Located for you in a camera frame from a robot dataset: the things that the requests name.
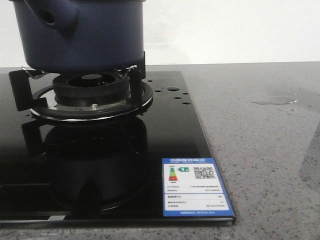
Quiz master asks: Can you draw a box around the black glass gas stove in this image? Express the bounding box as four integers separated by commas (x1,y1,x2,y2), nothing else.
0,69,236,226

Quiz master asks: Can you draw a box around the dark blue cooking pot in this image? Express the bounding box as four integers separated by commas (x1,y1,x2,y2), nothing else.
12,0,144,74

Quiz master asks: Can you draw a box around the black metal pot support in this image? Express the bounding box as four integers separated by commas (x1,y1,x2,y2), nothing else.
8,59,153,122

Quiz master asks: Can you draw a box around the blue energy label sticker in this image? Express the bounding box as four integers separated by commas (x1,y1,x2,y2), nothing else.
162,157,235,220

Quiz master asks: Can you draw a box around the black round gas burner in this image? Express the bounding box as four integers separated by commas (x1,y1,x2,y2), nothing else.
52,71,130,107

